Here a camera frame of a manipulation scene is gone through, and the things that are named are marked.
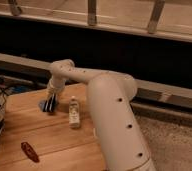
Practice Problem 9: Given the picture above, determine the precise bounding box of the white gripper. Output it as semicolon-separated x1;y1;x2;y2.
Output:
43;84;59;112

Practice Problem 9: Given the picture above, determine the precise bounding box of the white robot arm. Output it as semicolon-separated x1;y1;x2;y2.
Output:
48;59;157;171

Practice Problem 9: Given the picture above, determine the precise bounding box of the red oblong object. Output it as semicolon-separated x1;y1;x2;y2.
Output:
21;142;39;163

